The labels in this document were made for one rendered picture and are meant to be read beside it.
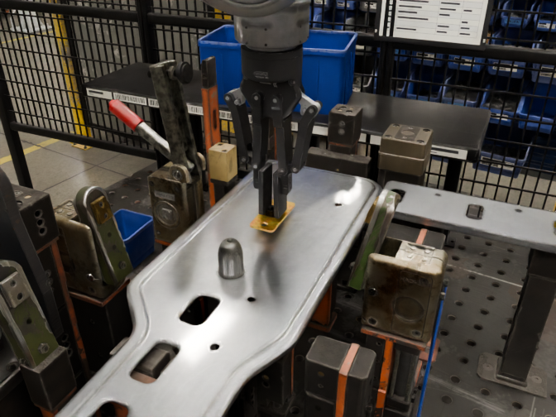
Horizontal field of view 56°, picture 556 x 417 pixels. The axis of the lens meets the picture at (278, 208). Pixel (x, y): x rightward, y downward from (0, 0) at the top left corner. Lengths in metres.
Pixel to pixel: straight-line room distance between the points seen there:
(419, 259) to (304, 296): 0.14
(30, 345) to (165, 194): 0.31
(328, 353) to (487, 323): 0.58
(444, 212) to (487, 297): 0.39
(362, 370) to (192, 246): 0.29
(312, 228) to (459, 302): 0.48
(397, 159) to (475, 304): 0.38
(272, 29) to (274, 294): 0.31
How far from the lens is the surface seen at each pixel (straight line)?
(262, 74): 0.64
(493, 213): 0.85
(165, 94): 0.75
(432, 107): 1.16
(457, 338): 1.06
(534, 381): 1.03
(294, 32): 0.63
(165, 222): 0.84
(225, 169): 0.84
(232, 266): 0.65
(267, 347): 0.58
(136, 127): 0.81
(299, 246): 0.72
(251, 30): 0.63
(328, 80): 1.06
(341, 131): 0.97
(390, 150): 0.92
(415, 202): 0.85
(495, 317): 1.14
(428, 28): 1.17
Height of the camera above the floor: 1.41
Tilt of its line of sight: 31 degrees down
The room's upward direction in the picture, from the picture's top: straight up
